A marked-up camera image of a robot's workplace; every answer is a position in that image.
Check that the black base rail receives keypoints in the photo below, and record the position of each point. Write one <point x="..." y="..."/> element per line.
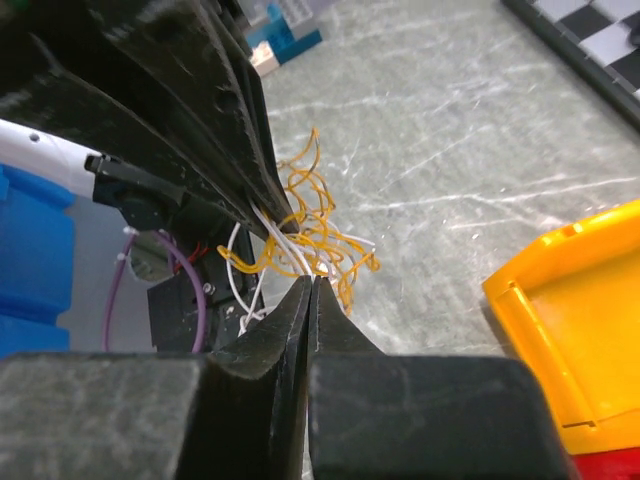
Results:
<point x="203" y="308"/>

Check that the red plastic bin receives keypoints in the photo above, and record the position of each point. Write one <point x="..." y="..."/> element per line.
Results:
<point x="609" y="465"/>

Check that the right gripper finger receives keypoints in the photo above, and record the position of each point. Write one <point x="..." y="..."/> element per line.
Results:
<point x="377" y="416"/>
<point x="237" y="413"/>

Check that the blue storage box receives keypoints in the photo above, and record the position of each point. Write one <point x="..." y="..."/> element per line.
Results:
<point x="37" y="252"/>

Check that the yellow plastic bin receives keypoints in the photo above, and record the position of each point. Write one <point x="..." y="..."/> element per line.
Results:
<point x="569" y="305"/>

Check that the toy brick structure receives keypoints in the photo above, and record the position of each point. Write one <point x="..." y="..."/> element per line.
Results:
<point x="280" y="32"/>

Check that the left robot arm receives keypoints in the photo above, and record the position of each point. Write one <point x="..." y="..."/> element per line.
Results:
<point x="150" y="107"/>

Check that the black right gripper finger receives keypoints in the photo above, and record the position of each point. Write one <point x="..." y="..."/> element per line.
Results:
<point x="149" y="107"/>
<point x="253" y="153"/>

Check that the black white chessboard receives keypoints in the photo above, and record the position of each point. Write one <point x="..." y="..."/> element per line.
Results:
<point x="599" y="40"/>

